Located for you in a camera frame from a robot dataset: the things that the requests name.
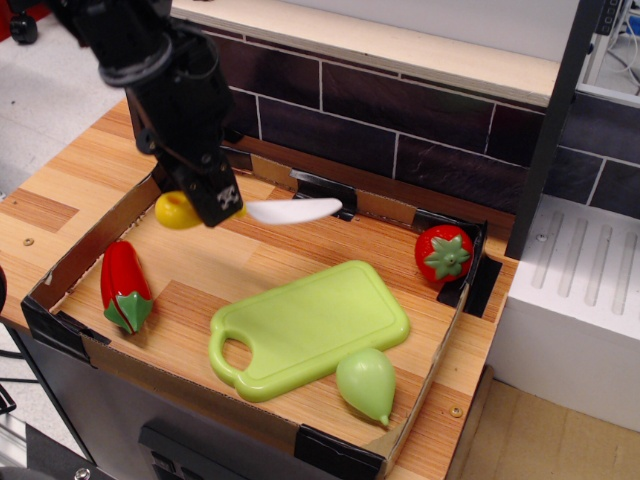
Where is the green plastic cutting board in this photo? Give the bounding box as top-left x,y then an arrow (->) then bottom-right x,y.
208,260 -> 410,402

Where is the light wooden shelf board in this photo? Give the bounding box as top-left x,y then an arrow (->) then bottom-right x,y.
171,1 -> 559,106

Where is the red toy strawberry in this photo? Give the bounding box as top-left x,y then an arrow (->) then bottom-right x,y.
414,225 -> 474,283

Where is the black shelf post right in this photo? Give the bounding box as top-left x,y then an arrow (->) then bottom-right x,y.
505,0 -> 604,260

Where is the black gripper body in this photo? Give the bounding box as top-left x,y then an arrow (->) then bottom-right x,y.
127,29 -> 233,174

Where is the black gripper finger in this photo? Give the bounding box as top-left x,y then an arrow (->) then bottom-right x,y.
157,154 -> 193,195
178,159 -> 244,227

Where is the black caster wheel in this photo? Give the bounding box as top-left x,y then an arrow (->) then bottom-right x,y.
9,11 -> 38,45

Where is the green toy pear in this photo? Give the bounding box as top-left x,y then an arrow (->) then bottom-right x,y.
336,348 -> 396,426

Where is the red toy chili pepper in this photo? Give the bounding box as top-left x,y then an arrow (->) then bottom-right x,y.
100,240 -> 153,334

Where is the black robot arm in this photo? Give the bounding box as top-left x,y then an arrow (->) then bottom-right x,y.
48,1 -> 243,227

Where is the white toy sink drainer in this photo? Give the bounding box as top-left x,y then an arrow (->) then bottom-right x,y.
487,196 -> 639,430

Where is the yellow handled white toy knife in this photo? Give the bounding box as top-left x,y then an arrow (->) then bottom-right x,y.
154,191 -> 343,230

